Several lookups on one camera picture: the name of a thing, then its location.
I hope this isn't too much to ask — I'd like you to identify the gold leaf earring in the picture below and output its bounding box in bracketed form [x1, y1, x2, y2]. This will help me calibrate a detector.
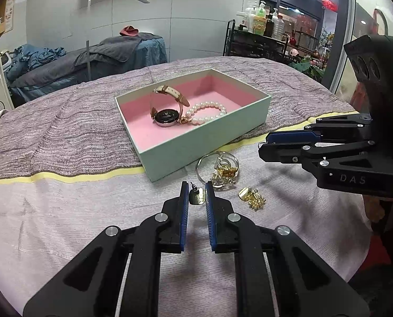
[188, 182, 206, 205]

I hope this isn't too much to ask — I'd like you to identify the small gold charm cluster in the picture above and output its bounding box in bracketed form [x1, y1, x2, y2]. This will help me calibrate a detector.
[238, 188, 266, 210]

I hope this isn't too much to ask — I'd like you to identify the large silver bangle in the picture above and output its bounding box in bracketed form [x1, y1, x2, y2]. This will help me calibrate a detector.
[195, 151, 240, 190]

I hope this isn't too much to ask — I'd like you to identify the white pearl bracelet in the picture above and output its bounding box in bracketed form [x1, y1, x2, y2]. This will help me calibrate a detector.
[184, 101, 228, 126]

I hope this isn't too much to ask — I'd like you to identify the beige leather strap watch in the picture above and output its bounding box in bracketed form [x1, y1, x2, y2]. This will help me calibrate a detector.
[150, 85, 190, 127]

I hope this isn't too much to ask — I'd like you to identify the gold chain jewelry pile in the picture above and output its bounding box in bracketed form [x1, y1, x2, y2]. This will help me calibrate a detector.
[211, 156, 239, 188]

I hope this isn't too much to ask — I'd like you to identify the black shelf cart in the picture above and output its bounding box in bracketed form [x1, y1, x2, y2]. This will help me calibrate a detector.
[223, 19, 325, 69]

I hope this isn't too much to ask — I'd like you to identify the clear plastic bottle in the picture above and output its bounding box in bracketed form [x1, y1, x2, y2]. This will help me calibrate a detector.
[272, 12, 285, 41]

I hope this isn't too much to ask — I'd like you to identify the mint box pink lining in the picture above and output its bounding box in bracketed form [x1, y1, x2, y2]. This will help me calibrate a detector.
[116, 69, 272, 182]

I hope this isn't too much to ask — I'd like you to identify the yellow green bottle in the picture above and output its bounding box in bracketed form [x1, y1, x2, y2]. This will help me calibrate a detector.
[252, 2, 267, 35]

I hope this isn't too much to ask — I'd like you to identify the purple knit bed blanket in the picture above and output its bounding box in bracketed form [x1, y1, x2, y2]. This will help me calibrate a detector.
[0, 57, 353, 180]

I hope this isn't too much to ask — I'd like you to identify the red cloth on bed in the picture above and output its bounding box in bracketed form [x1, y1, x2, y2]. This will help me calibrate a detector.
[119, 25, 139, 36]

